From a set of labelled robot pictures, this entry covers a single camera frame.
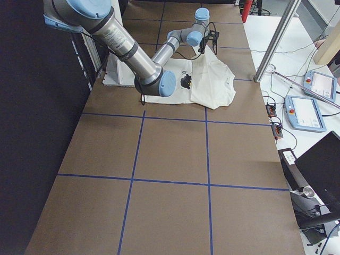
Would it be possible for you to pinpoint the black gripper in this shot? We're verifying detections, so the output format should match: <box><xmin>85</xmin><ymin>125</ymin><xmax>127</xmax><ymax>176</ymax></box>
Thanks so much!
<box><xmin>199</xmin><ymin>37</ymin><xmax>207</xmax><ymax>53</ymax></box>

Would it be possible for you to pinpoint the cream long sleeve shirt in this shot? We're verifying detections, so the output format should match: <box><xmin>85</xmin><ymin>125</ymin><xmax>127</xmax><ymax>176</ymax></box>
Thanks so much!
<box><xmin>145</xmin><ymin>46</ymin><xmax>236</xmax><ymax>109</ymax></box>

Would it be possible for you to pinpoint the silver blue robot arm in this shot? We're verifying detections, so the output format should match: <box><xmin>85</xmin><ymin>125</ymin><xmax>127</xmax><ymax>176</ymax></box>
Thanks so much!
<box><xmin>43</xmin><ymin>0</ymin><xmax>210</xmax><ymax>97</ymax></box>

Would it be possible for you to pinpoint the red cylinder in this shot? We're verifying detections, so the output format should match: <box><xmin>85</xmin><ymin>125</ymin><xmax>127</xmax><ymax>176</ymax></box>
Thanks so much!
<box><xmin>241</xmin><ymin>0</ymin><xmax>253</xmax><ymax>23</ymax></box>

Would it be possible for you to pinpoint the reacher grabber stick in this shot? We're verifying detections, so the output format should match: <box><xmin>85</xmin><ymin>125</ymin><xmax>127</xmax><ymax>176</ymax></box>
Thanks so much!
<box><xmin>272</xmin><ymin>71</ymin><xmax>340</xmax><ymax>109</ymax></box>

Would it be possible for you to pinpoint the black orange adapter far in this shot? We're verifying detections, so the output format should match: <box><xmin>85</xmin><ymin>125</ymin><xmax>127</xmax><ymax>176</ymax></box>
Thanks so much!
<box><xmin>265</xmin><ymin>103</ymin><xmax>277</xmax><ymax>117</ymax></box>

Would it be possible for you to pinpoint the black orange adapter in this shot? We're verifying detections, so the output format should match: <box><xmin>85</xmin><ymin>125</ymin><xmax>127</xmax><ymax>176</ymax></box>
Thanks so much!
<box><xmin>265</xmin><ymin>103</ymin><xmax>277</xmax><ymax>117</ymax></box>
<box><xmin>271</xmin><ymin>122</ymin><xmax>283</xmax><ymax>140</ymax></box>

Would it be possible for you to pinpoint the black orange adapter near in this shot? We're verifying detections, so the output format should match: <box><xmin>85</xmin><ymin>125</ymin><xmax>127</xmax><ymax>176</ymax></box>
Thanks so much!
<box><xmin>271</xmin><ymin>122</ymin><xmax>283</xmax><ymax>140</ymax></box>

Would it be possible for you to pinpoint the near teach pendant tablet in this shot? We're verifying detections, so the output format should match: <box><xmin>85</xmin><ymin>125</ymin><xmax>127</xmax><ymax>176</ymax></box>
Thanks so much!
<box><xmin>284</xmin><ymin>96</ymin><xmax>327</xmax><ymax>133</ymax></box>

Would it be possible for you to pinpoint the teach pendant tablet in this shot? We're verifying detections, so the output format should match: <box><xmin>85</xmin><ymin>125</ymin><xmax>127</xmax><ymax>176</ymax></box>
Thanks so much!
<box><xmin>284</xmin><ymin>96</ymin><xmax>327</xmax><ymax>133</ymax></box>
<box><xmin>303</xmin><ymin>71</ymin><xmax>337</xmax><ymax>102</ymax></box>

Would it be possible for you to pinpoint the far teach pendant tablet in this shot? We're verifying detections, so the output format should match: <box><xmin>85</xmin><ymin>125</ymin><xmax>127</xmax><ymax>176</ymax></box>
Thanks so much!
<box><xmin>303</xmin><ymin>71</ymin><xmax>337</xmax><ymax>102</ymax></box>

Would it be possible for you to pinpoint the wooden board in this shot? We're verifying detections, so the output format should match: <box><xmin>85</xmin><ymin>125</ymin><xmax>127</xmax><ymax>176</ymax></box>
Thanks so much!
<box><xmin>313</xmin><ymin>22</ymin><xmax>340</xmax><ymax>65</ymax></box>

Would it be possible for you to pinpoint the black box with label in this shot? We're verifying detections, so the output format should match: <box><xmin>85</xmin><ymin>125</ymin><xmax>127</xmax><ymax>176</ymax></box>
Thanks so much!
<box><xmin>278</xmin><ymin>148</ymin><xmax>309</xmax><ymax>191</ymax></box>

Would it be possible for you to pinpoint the black laptop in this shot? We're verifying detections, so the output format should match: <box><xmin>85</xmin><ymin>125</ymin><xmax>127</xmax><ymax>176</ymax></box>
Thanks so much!
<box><xmin>295</xmin><ymin>131</ymin><xmax>340</xmax><ymax>211</ymax></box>

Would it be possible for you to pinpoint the silver metal cup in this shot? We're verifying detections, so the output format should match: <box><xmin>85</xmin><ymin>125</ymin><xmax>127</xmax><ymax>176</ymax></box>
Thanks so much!
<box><xmin>297</xmin><ymin>186</ymin><xmax>315</xmax><ymax>199</ymax></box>

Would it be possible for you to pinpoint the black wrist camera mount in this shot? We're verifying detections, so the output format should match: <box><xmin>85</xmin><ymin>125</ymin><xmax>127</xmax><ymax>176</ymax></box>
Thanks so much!
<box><xmin>206</xmin><ymin>30</ymin><xmax>219</xmax><ymax>44</ymax></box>

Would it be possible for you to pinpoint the aluminium frame post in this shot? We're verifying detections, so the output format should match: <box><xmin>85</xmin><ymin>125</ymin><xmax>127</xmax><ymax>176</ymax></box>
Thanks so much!
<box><xmin>254</xmin><ymin>0</ymin><xmax>302</xmax><ymax>83</ymax></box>

